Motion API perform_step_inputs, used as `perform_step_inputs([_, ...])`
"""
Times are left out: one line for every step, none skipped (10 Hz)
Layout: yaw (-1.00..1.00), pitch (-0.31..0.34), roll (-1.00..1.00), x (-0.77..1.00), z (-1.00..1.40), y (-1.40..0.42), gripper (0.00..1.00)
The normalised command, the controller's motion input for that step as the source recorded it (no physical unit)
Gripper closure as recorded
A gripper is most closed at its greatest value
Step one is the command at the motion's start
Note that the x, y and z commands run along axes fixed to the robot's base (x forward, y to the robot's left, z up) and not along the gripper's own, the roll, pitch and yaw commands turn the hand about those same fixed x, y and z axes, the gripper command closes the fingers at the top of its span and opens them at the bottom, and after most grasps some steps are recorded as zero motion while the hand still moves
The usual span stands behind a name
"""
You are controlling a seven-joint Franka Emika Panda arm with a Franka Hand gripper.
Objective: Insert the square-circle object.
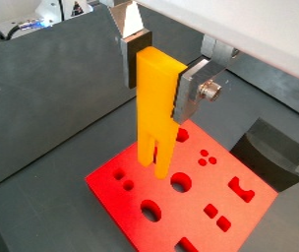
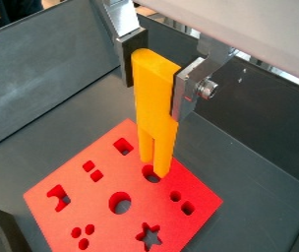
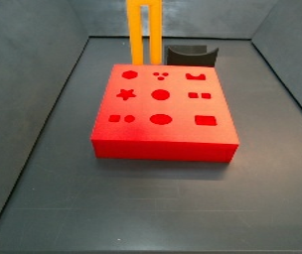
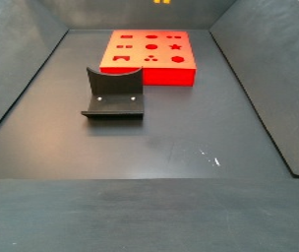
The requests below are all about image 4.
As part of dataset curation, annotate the yellow object at top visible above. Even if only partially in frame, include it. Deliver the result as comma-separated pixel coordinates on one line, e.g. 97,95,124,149
154,0,171,4

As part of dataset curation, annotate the black curved holder stand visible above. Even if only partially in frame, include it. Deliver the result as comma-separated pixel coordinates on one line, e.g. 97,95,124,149
81,68,144,118

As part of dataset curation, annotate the red shape-sorter block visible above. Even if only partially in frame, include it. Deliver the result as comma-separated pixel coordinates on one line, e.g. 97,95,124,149
100,30,196,87

